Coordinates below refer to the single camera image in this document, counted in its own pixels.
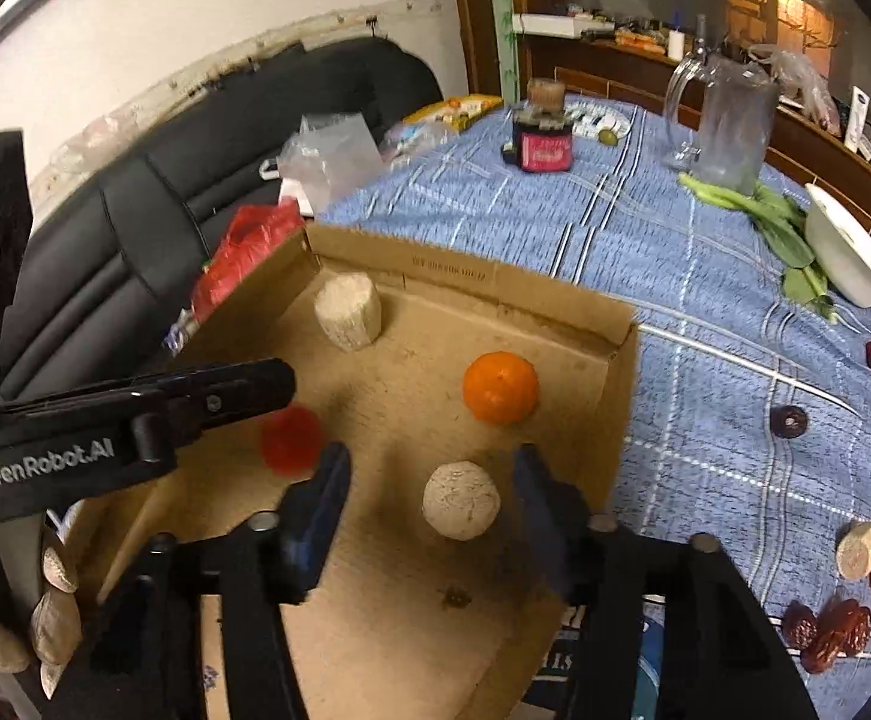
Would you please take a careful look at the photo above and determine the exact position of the dark bottle with red label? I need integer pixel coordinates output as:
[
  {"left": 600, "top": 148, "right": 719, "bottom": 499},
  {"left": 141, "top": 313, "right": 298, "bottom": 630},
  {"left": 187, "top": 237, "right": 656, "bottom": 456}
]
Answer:
[{"left": 501, "top": 79, "right": 575, "bottom": 175}]

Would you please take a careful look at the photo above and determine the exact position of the round beige yam piece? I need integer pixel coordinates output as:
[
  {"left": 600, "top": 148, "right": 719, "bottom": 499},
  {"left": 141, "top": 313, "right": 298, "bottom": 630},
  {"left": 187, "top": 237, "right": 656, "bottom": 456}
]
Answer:
[{"left": 422, "top": 460, "right": 501, "bottom": 541}]

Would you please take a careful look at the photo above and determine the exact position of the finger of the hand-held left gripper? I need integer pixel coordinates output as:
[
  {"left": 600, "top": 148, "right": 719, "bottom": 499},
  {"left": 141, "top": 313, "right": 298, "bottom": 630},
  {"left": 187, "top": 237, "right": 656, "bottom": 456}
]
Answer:
[{"left": 131, "top": 358, "right": 298, "bottom": 466}]

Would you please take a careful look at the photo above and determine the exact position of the white tube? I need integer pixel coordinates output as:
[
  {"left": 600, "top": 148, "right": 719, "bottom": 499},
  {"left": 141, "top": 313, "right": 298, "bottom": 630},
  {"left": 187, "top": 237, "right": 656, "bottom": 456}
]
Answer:
[{"left": 844, "top": 86, "right": 871, "bottom": 155}]

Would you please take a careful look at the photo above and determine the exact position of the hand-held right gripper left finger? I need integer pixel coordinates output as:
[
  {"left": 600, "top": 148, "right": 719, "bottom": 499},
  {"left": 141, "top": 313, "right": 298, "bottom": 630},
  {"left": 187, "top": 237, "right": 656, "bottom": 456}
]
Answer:
[{"left": 46, "top": 441, "right": 354, "bottom": 720}]

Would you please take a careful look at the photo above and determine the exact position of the clear plastic bag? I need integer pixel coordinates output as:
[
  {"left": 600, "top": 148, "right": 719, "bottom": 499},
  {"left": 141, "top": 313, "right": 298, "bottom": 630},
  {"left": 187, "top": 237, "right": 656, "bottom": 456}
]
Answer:
[{"left": 278, "top": 114, "right": 384, "bottom": 215}]

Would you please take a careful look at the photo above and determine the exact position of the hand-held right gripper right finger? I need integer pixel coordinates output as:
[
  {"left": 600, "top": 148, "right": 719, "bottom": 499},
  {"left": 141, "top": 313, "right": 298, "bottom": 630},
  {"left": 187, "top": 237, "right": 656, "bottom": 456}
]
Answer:
[{"left": 512, "top": 442, "right": 819, "bottom": 720}]

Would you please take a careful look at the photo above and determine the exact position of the person's left hand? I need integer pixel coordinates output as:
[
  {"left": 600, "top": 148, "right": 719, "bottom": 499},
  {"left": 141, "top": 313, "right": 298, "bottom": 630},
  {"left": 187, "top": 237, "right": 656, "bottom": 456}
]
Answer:
[{"left": 0, "top": 525, "right": 84, "bottom": 698}]

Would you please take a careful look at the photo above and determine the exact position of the dark round fruit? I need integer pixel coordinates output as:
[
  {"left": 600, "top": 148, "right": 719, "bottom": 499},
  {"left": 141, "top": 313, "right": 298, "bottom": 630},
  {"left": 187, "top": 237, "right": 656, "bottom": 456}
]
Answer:
[{"left": 770, "top": 405, "right": 810, "bottom": 442}]

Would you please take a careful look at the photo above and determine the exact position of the orange tangerine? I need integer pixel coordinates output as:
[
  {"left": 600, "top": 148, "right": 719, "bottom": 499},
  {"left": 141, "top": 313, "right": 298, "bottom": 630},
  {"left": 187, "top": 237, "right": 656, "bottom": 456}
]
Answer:
[{"left": 462, "top": 351, "right": 540, "bottom": 425}]

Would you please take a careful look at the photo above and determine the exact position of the red plastic bag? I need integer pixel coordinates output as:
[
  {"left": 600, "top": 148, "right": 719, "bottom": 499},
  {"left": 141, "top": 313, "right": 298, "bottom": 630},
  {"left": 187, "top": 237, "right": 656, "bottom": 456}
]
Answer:
[{"left": 191, "top": 199, "right": 308, "bottom": 323}]

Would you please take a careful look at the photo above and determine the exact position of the green leafy vegetable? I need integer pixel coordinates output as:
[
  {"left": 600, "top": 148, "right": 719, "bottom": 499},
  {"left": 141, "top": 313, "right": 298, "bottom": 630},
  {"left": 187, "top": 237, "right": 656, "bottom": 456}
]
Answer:
[{"left": 679, "top": 172, "right": 845, "bottom": 323}]

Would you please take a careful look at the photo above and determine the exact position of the blue printed bag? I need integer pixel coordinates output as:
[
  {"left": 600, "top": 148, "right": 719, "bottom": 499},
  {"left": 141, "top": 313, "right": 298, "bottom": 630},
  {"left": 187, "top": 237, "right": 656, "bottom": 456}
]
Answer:
[{"left": 518, "top": 596, "right": 665, "bottom": 720}]

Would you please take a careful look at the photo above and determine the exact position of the bamboo print wall scroll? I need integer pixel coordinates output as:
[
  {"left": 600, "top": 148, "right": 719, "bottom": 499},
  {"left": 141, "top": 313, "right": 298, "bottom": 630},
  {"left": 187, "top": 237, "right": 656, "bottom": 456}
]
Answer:
[{"left": 484, "top": 0, "right": 521, "bottom": 102}]

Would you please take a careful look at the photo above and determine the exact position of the white flat box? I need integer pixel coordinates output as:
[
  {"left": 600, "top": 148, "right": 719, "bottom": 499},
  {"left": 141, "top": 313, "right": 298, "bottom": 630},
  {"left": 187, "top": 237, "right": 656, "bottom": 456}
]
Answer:
[{"left": 519, "top": 13, "right": 582, "bottom": 38}]

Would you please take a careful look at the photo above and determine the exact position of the white bowl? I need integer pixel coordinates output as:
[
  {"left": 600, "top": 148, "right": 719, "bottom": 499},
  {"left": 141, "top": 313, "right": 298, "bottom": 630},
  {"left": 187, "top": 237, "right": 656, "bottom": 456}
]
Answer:
[{"left": 803, "top": 182, "right": 871, "bottom": 308}]

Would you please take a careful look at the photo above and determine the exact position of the beige cylindrical yam piece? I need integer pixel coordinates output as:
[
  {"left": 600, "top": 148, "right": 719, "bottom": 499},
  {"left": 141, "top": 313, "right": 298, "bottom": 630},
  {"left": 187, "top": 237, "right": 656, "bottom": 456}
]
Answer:
[{"left": 313, "top": 272, "right": 384, "bottom": 353}]

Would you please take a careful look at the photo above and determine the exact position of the yellow snack packet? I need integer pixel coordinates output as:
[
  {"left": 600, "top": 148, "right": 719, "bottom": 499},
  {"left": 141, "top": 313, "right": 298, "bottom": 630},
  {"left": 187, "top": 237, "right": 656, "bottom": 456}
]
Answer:
[{"left": 404, "top": 94, "right": 504, "bottom": 128}]

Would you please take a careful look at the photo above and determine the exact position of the red round fruit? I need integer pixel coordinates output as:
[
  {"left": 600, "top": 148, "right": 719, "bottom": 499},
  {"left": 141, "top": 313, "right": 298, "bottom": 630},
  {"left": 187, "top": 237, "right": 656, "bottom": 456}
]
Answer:
[{"left": 259, "top": 405, "right": 326, "bottom": 477}]

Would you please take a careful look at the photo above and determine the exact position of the black leather sofa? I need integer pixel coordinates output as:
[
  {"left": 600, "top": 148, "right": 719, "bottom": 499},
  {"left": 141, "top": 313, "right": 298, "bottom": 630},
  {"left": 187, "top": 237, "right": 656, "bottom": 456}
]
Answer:
[{"left": 0, "top": 37, "right": 444, "bottom": 406}]

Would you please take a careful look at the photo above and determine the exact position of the cardboard box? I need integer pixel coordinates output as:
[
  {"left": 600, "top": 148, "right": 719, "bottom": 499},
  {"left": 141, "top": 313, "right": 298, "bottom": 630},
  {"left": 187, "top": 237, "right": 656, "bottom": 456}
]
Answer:
[{"left": 68, "top": 223, "right": 641, "bottom": 720}]

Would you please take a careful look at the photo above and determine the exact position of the glass mug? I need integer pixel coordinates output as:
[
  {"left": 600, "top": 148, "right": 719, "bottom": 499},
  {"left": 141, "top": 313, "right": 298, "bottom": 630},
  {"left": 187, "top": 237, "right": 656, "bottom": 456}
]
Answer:
[{"left": 664, "top": 52, "right": 782, "bottom": 197}]

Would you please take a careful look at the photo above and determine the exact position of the crumpled plastic bag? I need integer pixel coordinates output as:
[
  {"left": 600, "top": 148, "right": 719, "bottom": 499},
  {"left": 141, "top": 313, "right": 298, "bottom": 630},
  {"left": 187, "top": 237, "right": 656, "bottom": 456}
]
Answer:
[{"left": 750, "top": 45, "right": 842, "bottom": 121}]

